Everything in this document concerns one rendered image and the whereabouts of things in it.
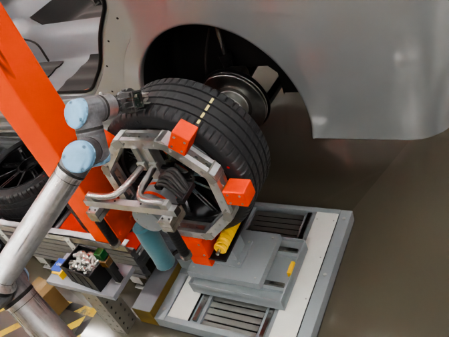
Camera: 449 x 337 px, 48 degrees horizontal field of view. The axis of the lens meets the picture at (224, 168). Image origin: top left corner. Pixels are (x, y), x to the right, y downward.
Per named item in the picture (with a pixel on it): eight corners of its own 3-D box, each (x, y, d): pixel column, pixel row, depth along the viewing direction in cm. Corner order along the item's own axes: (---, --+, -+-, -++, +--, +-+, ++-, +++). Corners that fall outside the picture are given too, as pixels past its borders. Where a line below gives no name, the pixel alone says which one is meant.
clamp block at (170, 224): (186, 213, 179) (181, 203, 175) (174, 233, 173) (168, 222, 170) (174, 212, 181) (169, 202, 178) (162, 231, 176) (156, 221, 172)
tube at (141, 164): (150, 168, 192) (137, 147, 186) (123, 205, 181) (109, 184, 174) (114, 166, 201) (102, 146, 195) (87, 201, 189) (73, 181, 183)
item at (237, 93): (262, 136, 242) (272, 85, 217) (257, 147, 237) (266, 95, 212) (202, 114, 248) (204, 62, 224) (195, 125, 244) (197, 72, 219)
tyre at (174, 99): (133, 160, 250) (257, 212, 239) (107, 194, 235) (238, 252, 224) (129, 52, 199) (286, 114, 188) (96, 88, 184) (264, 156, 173)
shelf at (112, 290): (135, 269, 235) (132, 265, 233) (115, 301, 224) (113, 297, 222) (69, 257, 256) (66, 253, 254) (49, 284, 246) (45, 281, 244)
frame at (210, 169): (252, 233, 206) (206, 130, 173) (246, 246, 202) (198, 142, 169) (146, 219, 234) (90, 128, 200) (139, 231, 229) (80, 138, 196)
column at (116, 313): (137, 317, 268) (99, 269, 242) (127, 334, 262) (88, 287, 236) (122, 313, 273) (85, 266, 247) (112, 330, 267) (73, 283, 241)
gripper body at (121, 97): (146, 109, 180) (123, 116, 171) (128, 111, 185) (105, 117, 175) (142, 88, 179) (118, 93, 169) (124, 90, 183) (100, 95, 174)
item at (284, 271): (309, 250, 254) (304, 237, 248) (285, 311, 232) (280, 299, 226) (222, 238, 279) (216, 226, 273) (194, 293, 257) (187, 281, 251)
